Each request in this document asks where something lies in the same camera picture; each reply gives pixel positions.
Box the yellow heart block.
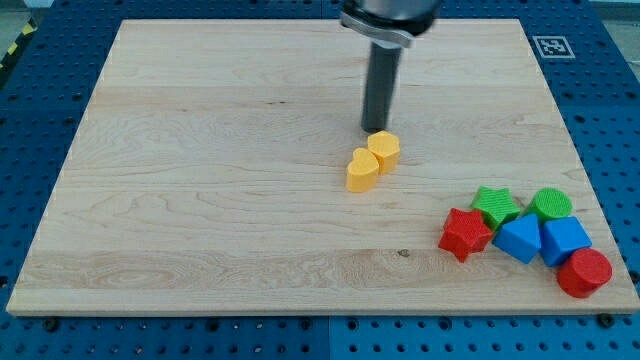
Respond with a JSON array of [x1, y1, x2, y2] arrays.
[[345, 148, 379, 193]]

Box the yellow hexagon block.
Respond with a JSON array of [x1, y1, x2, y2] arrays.
[[367, 131, 400, 175]]

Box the wooden board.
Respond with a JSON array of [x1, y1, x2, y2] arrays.
[[7, 19, 639, 317]]

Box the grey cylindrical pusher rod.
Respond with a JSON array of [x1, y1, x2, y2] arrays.
[[361, 42, 402, 133]]

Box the red star block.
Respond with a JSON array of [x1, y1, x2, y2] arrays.
[[438, 208, 493, 263]]

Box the green star block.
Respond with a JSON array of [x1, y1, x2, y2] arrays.
[[471, 186, 521, 231]]

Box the blue pentagon block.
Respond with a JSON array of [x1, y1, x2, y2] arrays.
[[493, 214, 541, 264]]

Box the green cylinder block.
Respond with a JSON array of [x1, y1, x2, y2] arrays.
[[522, 187, 573, 224]]

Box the blue cube block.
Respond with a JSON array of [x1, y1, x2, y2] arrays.
[[540, 216, 592, 267]]

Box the white fiducial marker tag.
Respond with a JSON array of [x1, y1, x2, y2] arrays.
[[533, 35, 575, 59]]

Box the red cylinder block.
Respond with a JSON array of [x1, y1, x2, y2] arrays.
[[556, 248, 613, 299]]

